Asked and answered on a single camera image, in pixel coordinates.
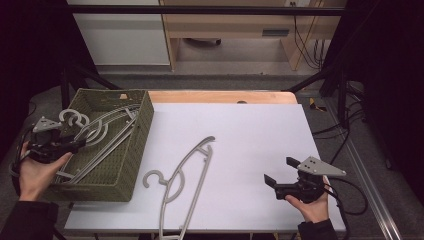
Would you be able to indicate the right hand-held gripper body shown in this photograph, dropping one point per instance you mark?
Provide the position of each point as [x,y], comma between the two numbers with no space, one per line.
[316,166]

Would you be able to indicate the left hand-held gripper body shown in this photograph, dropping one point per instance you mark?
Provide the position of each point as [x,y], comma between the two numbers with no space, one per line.
[46,146]

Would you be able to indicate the grey plastic clothes hanger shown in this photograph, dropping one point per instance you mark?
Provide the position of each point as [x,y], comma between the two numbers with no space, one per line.
[83,116]
[195,196]
[68,111]

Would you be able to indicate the green woven basket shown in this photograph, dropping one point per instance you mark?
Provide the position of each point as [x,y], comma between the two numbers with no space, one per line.
[133,160]

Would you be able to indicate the person's left hand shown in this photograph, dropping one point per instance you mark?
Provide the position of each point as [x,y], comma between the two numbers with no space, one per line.
[35,180]

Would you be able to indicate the person's right hand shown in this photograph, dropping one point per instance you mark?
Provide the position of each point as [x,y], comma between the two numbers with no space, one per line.
[315,211]

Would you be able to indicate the white table board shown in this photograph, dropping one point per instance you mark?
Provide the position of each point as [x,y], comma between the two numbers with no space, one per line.
[266,133]

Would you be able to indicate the yellow and black tool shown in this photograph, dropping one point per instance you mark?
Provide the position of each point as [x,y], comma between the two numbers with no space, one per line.
[314,105]

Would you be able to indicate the black curtain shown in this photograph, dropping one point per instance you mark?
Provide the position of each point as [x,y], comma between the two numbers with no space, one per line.
[390,83]
[26,50]

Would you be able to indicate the white cabinet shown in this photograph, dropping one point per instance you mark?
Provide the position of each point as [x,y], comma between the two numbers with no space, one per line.
[123,36]

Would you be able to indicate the wooden desk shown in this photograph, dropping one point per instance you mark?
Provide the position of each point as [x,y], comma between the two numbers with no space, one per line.
[230,23]

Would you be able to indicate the black frame strut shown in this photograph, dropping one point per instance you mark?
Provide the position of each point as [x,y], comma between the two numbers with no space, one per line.
[341,96]
[65,90]

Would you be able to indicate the aluminium rail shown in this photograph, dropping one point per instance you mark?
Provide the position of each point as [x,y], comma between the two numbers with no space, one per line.
[373,186]

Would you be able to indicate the black horizontal frame bar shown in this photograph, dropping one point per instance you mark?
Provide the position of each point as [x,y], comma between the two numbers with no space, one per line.
[200,10]

